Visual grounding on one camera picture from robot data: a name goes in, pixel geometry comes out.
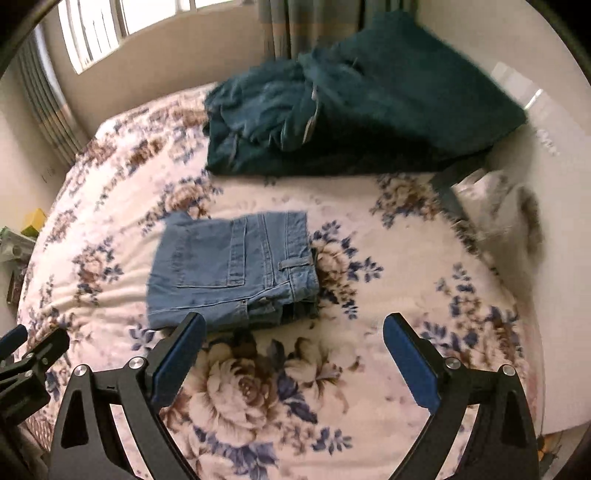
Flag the window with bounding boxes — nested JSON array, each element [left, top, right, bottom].
[[58, 0, 256, 73]]

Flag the dark teal folded cloth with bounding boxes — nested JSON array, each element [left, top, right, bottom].
[[295, 10, 528, 177]]

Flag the striped grey curtain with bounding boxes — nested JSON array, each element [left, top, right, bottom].
[[256, 0, 419, 62], [16, 23, 91, 169]]

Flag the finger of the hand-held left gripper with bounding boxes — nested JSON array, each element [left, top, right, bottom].
[[0, 324, 29, 365], [0, 327, 71, 430]]

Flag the floral printed blanket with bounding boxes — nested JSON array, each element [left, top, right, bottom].
[[13, 83, 546, 480]]

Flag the white pillow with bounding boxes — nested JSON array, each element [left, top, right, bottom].
[[450, 168, 546, 278]]

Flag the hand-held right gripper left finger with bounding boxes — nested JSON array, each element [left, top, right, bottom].
[[48, 312, 207, 480]]

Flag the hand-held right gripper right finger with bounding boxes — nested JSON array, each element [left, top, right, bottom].
[[383, 312, 541, 480]]

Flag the light blue jeans pants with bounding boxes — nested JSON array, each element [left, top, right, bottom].
[[146, 210, 322, 331]]

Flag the dark teal crumpled jeans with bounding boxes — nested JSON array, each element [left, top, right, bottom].
[[203, 48, 352, 178]]

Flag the yellow box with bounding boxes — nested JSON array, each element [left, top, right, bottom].
[[22, 209, 49, 237]]

